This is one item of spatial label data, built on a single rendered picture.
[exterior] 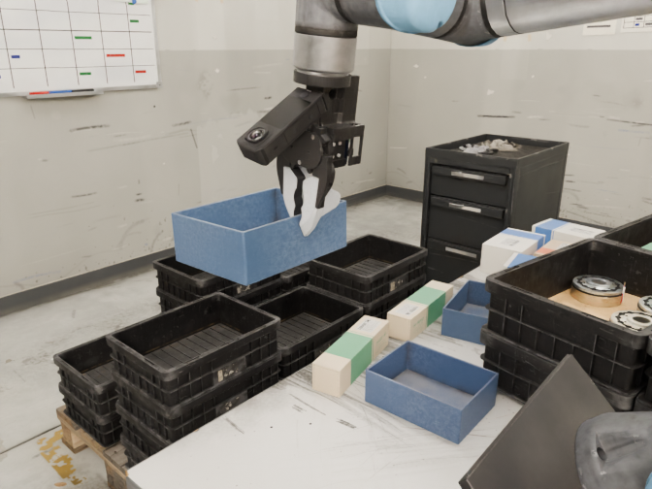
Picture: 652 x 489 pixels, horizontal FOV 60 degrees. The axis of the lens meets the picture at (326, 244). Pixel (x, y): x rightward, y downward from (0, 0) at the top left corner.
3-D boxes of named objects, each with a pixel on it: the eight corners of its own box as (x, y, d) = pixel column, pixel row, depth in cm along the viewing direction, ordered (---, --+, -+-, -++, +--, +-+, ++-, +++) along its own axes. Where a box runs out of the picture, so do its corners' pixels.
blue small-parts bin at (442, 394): (495, 405, 108) (499, 373, 106) (458, 444, 97) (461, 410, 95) (406, 369, 120) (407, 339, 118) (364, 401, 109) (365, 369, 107)
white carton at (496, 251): (505, 253, 187) (507, 227, 184) (541, 261, 180) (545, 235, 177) (479, 271, 172) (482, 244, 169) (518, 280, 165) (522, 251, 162)
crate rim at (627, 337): (640, 351, 86) (643, 338, 86) (480, 289, 109) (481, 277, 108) (737, 287, 109) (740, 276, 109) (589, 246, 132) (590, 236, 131)
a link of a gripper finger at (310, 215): (343, 234, 78) (349, 169, 75) (313, 244, 74) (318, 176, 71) (327, 227, 80) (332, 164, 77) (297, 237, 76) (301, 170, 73)
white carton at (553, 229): (529, 250, 189) (532, 225, 186) (546, 243, 197) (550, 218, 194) (588, 267, 175) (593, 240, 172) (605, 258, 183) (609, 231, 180)
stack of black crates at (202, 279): (209, 397, 206) (200, 282, 191) (162, 367, 225) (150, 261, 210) (287, 354, 234) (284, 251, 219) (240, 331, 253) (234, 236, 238)
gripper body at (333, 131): (361, 169, 76) (372, 76, 71) (316, 179, 70) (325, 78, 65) (320, 155, 80) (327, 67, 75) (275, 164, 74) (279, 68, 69)
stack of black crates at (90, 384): (105, 452, 177) (95, 389, 170) (61, 413, 196) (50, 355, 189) (208, 397, 206) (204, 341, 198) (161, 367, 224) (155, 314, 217)
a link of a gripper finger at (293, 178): (324, 226, 81) (331, 163, 77) (294, 236, 76) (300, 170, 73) (309, 218, 82) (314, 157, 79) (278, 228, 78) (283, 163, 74)
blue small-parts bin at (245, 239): (245, 286, 71) (243, 232, 68) (175, 260, 80) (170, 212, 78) (347, 245, 85) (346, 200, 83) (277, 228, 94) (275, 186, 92)
